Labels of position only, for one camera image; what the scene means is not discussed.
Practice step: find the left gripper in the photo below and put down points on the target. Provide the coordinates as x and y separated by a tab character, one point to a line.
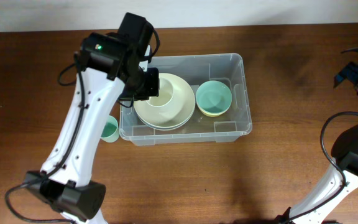
153	89

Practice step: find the cream cup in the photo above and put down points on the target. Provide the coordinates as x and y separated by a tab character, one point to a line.
165	94

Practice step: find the beige bowl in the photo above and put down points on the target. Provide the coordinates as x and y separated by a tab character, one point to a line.
183	96
165	121

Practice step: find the green bowl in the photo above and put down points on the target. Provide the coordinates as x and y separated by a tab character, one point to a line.
213	96

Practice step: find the yellow bowl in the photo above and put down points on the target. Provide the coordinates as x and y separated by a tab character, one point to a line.
210	114

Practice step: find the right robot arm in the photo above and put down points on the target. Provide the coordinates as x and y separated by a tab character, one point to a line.
341	178

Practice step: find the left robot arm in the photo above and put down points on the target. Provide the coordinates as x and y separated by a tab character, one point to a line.
110	68

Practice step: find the clear plastic storage container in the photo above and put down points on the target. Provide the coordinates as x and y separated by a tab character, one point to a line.
197	69

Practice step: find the green cup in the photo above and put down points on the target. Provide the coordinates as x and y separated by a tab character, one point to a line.
111	130

